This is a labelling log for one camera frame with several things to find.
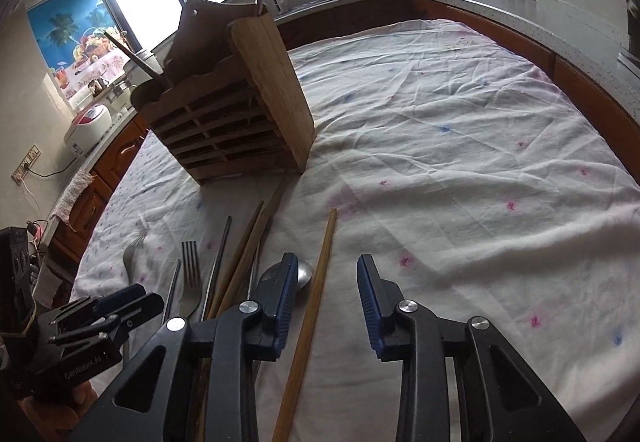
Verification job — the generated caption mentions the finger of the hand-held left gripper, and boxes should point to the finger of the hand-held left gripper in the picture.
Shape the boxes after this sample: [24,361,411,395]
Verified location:
[94,283,148,318]
[122,292,166,330]

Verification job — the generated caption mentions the wooden base cabinets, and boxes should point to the wooden base cabinets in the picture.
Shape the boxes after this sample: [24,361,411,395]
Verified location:
[50,0,640,263]

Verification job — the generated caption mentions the wooden utensil holder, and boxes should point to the wooden utensil holder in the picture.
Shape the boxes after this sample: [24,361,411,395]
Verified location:
[131,0,316,185]

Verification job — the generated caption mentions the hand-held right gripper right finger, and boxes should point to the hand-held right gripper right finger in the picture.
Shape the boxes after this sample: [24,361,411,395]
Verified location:
[356,255,588,442]

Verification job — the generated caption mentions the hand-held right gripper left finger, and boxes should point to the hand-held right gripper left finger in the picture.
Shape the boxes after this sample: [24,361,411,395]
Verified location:
[70,252,301,442]

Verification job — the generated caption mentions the patterned counter cloth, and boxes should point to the patterned counter cloth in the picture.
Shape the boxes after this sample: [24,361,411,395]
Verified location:
[50,169,96,223]

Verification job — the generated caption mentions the grey kitchen countertop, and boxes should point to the grey kitchen countertop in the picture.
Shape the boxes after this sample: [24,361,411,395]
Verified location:
[35,0,640,243]

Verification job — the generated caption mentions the black power cable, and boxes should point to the black power cable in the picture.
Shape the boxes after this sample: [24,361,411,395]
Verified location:
[20,157,81,223]

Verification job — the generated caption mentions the white pink rice cooker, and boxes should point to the white pink rice cooker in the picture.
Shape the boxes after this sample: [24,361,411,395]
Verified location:
[62,103,111,157]

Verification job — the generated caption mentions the metal spoon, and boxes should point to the metal spoon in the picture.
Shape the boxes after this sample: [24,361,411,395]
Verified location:
[257,259,315,295]

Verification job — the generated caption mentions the tropical fruit wall poster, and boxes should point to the tropical fruit wall poster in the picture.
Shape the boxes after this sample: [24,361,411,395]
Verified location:
[25,0,133,100]

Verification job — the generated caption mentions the kitchen sink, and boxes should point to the kitchen sink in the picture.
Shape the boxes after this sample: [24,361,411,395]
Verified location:
[280,0,336,13]

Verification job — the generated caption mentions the light wooden chopstick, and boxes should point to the light wooden chopstick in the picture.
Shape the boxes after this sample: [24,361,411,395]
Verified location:
[215,175,293,320]
[192,200,265,442]
[271,208,338,442]

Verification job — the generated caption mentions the metal fork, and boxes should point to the metal fork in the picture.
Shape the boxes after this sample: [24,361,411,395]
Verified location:
[180,240,203,320]
[121,231,148,288]

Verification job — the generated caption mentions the dark wooden chopstick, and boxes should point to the dark wooden chopstick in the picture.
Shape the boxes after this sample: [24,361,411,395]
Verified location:
[101,31,171,87]

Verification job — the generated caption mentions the white floral tablecloth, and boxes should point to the white floral tablecloth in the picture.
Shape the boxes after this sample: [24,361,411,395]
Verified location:
[70,17,640,442]

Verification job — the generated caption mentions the wide wall outlet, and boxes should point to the wide wall outlet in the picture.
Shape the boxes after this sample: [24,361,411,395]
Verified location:
[11,143,41,185]

